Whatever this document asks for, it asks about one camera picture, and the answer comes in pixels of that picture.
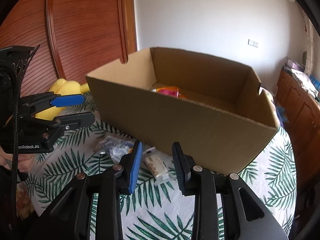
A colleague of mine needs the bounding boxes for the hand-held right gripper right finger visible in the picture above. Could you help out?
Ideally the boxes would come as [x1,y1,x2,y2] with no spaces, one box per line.
[171,142,288,240]

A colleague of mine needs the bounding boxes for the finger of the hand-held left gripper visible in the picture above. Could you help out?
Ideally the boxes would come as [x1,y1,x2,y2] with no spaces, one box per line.
[21,92,85,113]
[22,112,96,142]

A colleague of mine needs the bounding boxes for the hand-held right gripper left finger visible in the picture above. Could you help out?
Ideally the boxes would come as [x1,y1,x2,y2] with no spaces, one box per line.
[30,141,143,240]

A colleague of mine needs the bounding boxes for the brown cardboard box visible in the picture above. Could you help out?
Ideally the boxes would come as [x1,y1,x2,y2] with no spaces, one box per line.
[85,47,279,176]

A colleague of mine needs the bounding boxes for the clear bun packet pink ends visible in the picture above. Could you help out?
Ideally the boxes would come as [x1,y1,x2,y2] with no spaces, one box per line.
[151,86,182,98]

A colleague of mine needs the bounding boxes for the person's left hand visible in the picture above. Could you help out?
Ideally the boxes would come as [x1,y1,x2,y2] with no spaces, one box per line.
[0,146,33,173]

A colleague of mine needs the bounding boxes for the yellow plush toy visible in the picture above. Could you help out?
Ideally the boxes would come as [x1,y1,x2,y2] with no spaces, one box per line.
[35,79,91,119]

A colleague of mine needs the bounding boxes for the small white packet with circles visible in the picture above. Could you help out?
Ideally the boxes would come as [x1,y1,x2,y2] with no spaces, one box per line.
[144,149,176,185]

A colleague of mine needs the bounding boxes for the white blue orange snack packet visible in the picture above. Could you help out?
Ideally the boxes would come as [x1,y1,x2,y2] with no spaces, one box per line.
[94,135,135,163]

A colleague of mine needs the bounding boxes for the wooden wardrobe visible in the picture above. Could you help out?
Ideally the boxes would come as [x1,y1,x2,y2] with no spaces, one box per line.
[0,0,138,98]

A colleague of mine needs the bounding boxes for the leaf printed bedsheet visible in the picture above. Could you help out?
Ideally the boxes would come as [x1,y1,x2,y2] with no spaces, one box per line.
[16,90,298,240]

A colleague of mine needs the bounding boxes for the beige patterned pillow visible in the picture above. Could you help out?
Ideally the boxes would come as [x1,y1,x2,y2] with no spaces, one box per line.
[261,87,276,103]

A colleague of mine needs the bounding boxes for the wooden cabinet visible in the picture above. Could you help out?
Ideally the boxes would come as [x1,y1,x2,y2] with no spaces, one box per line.
[275,69,320,167]

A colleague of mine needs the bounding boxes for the clutter pile on cabinet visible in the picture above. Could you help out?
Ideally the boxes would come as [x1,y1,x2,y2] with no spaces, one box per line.
[284,56,320,103]

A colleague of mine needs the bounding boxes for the white curtain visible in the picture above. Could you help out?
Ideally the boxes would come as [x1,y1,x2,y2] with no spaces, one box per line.
[303,12,318,73]

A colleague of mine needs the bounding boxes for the black braided cable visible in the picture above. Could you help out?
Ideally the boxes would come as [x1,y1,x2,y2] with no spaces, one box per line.
[0,61,21,240]

